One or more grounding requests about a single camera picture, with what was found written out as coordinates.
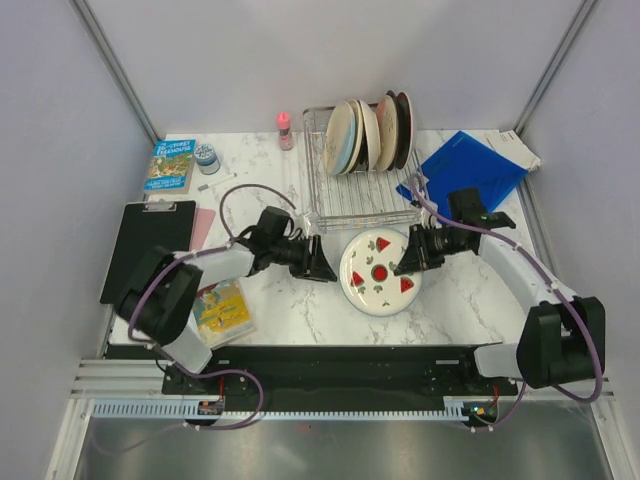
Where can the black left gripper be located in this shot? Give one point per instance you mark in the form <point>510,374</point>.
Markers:
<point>321,269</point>

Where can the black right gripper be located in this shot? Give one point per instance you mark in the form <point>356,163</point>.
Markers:
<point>418,256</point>

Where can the watermelon pattern plate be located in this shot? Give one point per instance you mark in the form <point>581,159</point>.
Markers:
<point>366,273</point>

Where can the metal wire dish rack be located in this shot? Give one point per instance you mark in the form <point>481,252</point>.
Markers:
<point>356,200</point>

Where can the cream and blue leaf plate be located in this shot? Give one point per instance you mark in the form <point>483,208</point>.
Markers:
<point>340,138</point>

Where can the cream and green branch plate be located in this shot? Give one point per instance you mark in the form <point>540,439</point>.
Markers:
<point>358,159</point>

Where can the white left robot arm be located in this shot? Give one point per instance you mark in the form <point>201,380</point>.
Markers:
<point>159,297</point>

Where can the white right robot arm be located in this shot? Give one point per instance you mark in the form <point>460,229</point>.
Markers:
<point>563,337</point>

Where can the cream plate in rack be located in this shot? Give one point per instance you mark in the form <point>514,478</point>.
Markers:
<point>375,135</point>

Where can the pink speckled plate in rack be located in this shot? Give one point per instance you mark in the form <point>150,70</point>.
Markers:
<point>388,121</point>

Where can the black plate in rack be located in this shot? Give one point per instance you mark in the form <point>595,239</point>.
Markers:
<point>399,129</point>

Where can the illustrated yellow paperback book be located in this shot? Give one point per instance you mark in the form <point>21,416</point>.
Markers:
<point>221,314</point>

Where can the blue plastic folder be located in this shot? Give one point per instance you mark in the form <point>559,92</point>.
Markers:
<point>464,162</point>

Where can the pink paper sheet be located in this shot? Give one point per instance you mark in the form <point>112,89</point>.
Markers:
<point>203,221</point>

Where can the white marker pen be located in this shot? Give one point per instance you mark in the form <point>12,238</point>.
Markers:
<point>218,181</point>

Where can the small blue lidded jar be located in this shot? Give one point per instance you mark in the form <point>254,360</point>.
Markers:
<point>206,159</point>

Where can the black clipboard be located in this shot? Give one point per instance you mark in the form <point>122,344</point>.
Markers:
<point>145,225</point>

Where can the white paper booklet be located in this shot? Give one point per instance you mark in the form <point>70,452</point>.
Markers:
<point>509,145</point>

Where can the pink squeeze bottle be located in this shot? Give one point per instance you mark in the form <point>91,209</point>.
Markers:
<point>283,122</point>

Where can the blue treehouse book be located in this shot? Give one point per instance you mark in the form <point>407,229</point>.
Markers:
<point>170,168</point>

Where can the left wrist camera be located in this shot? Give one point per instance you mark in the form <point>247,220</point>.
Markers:
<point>309,223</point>

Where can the white slotted cable duct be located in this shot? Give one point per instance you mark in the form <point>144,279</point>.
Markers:
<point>200,410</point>

